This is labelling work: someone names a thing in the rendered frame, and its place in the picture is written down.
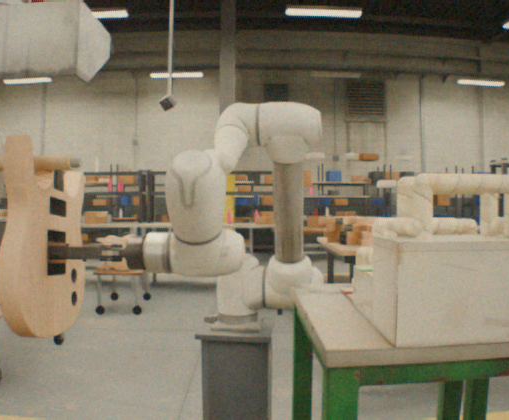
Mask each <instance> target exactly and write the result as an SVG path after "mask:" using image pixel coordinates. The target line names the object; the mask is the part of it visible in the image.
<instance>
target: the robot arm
mask: <svg viewBox="0 0 509 420"><path fill-rule="evenodd" d="M321 136H322V128H321V117H320V112H319V111H318V110H316V109H314V108H313V107H311V106H309V105H306V104H302V103H294V102H270V103H265V104H244V103H236V104H233V105H231V106H230V107H227V108H226V109H225V110H224V112H223V113H222V114H221V116H220V118H219V120H218V122H217V125H216V129H215V137H214V142H215V149H206V151H204V152H202V151H196V150H190V151H184V152H182V153H180V154H178V155H176V156H175V157H174V158H173V159H172V160H171V162H170V164H169V166H168V169H167V172H166V177H165V195H166V203H167V209H168V214H169V219H170V222H171V224H172V227H173V233H165V232H150V233H148V234H147V236H146V235H138V236H136V235H134V236H129V237H128V239H127V241H126V247H123V244H118V243H116V244H111V245H99V247H69V244H67V245H66V246H55V245H49V260H60V259H67V260H83V262H86V259H99V260H100V261H112V262H122V261H123V258H125V260H126V261H127V263H126V264H127V267H128V269H129V270H131V271H145V270H146V271H147V273H159V274H171V273H172V274H181V275H185V276H192V278H210V277H218V278H217V308H218V313H217V314H216V315H208V316H205V318H204V323H209V324H213V325H212V326H210V331H212V332H218V331H227V332H250V333H259V332H260V328H259V327H260V324H261V322H263V317H261V316H258V309H259V308H263V307H268V308H277V309H293V299H292V297H291V294H290V291H291V285H323V276H322V274H321V272H320V271H319V270H318V269H317V268H316V267H312V266H311V264H310V260H309V258H308V257H307V256H306V255H305V254H304V253H303V160H304V159H305V157H306V156H307V153H308V150H309V146H310V145H312V146H314V145H316V144H317V143H318V142H319V141H320V139H321ZM250 146H265V149H266V152H267V155H268V156H269V159H270V160H272V167H273V193H274V221H275V249H276V254H275V255H274V256H273V257H272V258H270V259H269V264H268V267H263V266H259V265H258V260H257V259H256V258H255V257H254V256H252V255H250V254H248V253H245V243H244V238H243V236H241V235H239V234H237V233H235V232H233V231H230V230H225V229H223V214H224V209H225V203H226V177H225V175H228V174H229V173H230V172H231V171H232V170H233V169H234V167H235V165H236V163H238V161H239V159H240V156H241V154H242V153H243V151H244V150H245V148H246V147H250Z"/></svg>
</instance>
